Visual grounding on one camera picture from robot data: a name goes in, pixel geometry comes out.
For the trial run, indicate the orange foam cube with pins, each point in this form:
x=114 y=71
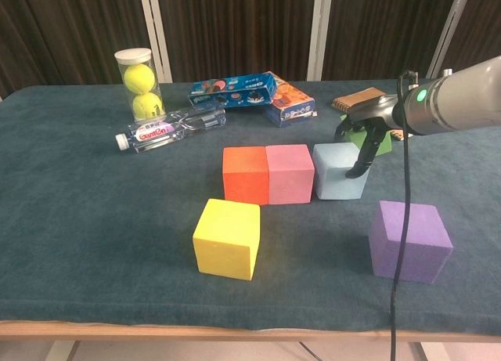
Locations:
x=244 y=177

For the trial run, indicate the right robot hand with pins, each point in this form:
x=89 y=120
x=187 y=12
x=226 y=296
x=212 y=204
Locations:
x=375 y=110

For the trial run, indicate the dark blue table cloth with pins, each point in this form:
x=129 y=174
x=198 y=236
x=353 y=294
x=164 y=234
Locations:
x=98 y=220

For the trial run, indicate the yellow foam cube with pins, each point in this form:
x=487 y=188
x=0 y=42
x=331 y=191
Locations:
x=227 y=239

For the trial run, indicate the blue Oreo cookie box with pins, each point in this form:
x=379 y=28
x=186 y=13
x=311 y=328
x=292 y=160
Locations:
x=231 y=91

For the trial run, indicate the clear tennis ball tube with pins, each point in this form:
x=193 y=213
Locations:
x=133 y=56

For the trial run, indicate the light blue foam cube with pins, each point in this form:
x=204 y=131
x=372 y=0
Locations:
x=332 y=177

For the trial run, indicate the white frame post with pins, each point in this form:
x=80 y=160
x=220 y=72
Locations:
x=319 y=32
x=450 y=24
x=154 y=32

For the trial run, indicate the clear plastic water bottle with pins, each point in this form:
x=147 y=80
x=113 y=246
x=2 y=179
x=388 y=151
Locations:
x=156 y=134

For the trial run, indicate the purple foam cube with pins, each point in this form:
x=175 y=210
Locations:
x=426 y=243

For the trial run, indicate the yellow tennis ball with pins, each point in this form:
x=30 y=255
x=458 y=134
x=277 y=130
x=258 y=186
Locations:
x=146 y=106
x=139 y=79

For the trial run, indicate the green foam cube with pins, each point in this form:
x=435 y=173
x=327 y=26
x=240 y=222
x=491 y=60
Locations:
x=383 y=143

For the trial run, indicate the orange cracker box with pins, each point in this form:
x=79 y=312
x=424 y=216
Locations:
x=291 y=102

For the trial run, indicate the white table leg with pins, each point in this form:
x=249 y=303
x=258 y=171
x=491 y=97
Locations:
x=438 y=353
x=58 y=351

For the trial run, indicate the pink foam cube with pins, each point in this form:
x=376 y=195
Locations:
x=289 y=177

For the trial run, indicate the brown spiral notebook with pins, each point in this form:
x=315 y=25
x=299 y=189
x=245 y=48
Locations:
x=360 y=98

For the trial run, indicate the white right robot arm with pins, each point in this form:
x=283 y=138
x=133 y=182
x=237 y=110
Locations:
x=454 y=102

